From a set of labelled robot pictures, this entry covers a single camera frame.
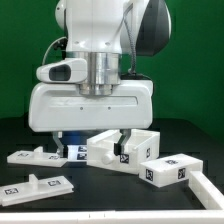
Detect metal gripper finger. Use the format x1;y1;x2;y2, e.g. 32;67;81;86
52;132;68;158
114;129;131;156

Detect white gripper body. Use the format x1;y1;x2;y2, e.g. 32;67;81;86
29;80;153;132

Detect white cabinet body box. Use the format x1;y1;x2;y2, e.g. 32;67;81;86
87;129;160;174

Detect white door panel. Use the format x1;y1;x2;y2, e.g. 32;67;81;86
0;174;74;206
7;147;67;167

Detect white door panel front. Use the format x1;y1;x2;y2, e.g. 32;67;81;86
0;174;74;206

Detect white cabinet top block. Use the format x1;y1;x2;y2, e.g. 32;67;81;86
139;154;203;187

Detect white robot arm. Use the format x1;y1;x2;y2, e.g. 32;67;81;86
29;0;171;155

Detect white marker sheet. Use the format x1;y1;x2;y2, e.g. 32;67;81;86
68;145;87;162

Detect white L-shaped fence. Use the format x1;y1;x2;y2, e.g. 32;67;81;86
0;171;224;224

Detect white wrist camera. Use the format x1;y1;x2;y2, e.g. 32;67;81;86
36;58;88;83

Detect black camera on stand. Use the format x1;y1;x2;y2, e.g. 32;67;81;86
53;37;68;50

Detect grey camera cable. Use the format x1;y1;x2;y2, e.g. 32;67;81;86
42;36;68;66

